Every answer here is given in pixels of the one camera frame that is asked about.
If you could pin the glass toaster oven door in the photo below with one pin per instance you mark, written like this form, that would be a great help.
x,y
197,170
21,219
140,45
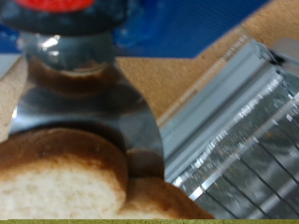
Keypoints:
x,y
211,102

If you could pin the metal spatula with blue block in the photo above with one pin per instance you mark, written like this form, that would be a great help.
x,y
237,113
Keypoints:
x,y
87,105

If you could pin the white bread slice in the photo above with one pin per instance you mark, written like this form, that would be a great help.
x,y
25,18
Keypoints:
x,y
56,180

